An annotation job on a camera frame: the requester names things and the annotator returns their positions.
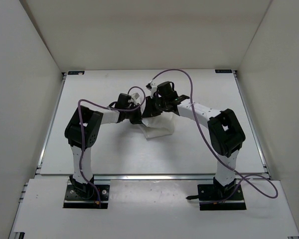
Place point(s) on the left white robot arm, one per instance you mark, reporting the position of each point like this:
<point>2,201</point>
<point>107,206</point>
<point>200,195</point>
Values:
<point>83,128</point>

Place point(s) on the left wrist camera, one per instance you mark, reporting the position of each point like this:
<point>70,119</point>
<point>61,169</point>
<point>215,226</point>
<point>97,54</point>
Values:
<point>136,98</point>

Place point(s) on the left blue table label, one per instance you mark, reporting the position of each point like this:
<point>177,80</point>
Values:
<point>76,73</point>

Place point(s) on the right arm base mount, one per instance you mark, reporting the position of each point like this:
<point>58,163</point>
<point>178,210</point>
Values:
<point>212,196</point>

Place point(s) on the white pleated skirt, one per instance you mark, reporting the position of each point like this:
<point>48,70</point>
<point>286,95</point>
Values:
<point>159,126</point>

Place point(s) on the right blue table label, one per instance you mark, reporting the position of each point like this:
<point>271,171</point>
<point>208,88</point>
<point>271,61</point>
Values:
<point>223,71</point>

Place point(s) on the blue table label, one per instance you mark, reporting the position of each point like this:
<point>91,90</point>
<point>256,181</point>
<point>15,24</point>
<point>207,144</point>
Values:
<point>223,71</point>
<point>76,73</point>

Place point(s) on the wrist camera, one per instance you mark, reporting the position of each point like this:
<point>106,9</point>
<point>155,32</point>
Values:
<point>136,98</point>
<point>152,87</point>

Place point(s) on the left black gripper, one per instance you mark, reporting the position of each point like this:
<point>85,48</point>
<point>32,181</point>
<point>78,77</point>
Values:
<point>138,119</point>

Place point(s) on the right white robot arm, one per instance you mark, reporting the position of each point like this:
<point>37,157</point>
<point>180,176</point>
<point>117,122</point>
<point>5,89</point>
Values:
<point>225,132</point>

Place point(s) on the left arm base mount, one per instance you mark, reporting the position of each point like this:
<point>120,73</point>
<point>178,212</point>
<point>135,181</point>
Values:
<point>84,196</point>

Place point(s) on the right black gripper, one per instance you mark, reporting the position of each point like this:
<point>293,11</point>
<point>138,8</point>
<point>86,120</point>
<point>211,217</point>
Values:
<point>149,110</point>

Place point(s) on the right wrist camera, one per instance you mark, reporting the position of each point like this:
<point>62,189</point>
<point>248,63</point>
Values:
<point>152,87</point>

